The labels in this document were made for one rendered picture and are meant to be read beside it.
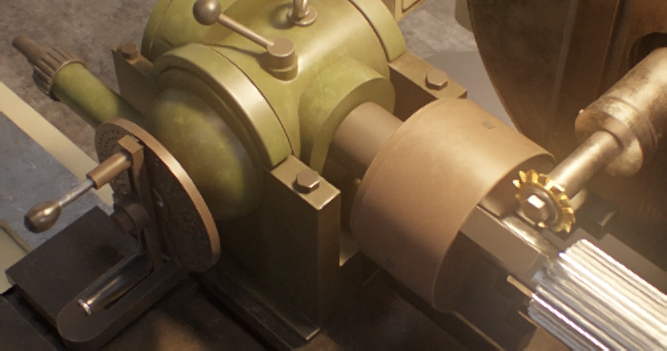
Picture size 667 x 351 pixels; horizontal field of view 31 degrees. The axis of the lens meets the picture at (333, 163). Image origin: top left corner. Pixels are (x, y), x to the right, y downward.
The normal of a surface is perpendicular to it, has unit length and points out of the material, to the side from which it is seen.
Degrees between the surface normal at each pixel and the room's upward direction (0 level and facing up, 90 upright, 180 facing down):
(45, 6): 0
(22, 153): 0
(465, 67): 0
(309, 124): 54
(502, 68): 90
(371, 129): 11
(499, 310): 65
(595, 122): 90
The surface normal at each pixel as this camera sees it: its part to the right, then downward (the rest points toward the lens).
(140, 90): -0.70, 0.54
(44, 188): 0.00, -0.65
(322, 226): 0.72, 0.54
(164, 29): -0.57, 0.07
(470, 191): -0.25, -0.41
